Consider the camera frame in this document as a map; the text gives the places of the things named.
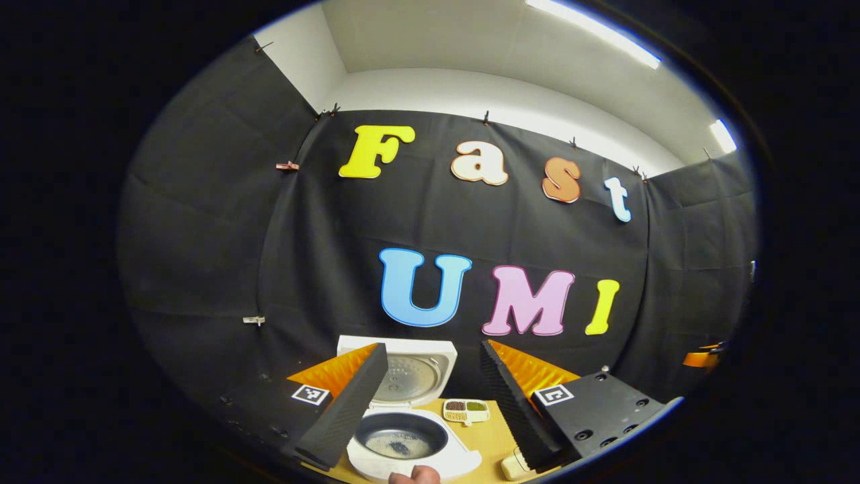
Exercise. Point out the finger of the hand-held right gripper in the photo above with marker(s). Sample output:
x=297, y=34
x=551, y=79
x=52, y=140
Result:
x=699, y=359

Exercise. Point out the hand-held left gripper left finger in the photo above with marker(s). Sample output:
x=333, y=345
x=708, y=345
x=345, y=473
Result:
x=349, y=403

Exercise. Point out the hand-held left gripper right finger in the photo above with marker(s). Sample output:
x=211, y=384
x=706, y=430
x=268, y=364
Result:
x=514, y=403

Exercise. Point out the rice grains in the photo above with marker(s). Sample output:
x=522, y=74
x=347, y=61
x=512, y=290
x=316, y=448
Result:
x=386, y=445

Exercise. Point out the white rice pile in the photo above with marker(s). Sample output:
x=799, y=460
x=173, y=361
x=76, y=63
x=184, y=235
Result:
x=514, y=465

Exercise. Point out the white rice cooker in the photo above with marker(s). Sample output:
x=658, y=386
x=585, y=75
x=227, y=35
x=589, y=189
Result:
x=463, y=457

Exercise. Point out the white divided bean dish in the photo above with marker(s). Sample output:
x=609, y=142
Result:
x=467, y=410

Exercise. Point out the clear glass container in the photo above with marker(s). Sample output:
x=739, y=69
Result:
x=514, y=465

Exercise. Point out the white cloth clip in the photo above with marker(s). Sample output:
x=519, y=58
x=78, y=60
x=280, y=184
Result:
x=254, y=320

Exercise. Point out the black backdrop cloth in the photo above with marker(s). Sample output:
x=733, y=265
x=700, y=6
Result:
x=269, y=235

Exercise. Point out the short ceiling light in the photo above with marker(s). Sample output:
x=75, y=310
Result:
x=723, y=136

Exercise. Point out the copper cloth clip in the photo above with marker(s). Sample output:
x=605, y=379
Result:
x=287, y=165

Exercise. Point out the row of small black clips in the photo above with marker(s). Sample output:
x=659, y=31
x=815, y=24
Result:
x=485, y=118

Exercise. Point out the long ceiling strip light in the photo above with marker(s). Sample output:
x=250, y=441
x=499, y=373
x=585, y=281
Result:
x=598, y=30

